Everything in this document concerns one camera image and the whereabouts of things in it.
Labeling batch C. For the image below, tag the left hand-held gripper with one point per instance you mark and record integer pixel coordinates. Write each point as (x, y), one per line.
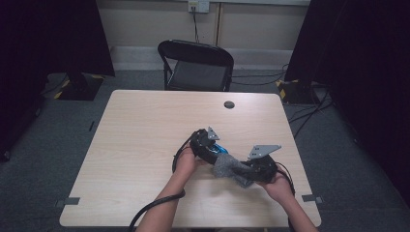
(203, 148)

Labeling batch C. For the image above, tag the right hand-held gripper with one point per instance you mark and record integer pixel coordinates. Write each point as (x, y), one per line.
(261, 169)

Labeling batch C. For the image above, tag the blue toy car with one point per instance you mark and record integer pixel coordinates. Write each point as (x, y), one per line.
(220, 149)

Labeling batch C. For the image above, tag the grey cloth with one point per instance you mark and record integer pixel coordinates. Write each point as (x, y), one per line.
(225, 166)

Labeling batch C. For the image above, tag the person's left hand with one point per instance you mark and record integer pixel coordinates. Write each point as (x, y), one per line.
(187, 162)

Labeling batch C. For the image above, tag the person's right hand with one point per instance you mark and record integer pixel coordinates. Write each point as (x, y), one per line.
(278, 188)

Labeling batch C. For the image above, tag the grey tape piece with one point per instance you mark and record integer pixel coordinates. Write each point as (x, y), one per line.
(311, 198)
(69, 201)

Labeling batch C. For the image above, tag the black folding chair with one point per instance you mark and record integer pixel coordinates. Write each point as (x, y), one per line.
(196, 75)

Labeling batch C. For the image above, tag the black stand base striped tape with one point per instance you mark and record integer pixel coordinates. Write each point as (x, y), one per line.
(296, 93)
(80, 90)

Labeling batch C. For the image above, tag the small black floor strip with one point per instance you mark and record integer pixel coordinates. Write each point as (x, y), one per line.
(92, 126)

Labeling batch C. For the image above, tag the black curtain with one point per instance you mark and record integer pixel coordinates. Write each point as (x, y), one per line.
(364, 48)
(48, 38)

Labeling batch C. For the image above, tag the thin wall conduit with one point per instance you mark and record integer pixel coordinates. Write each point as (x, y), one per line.
(219, 22)

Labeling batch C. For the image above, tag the white wall socket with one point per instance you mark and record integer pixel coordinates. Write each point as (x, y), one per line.
(203, 6)

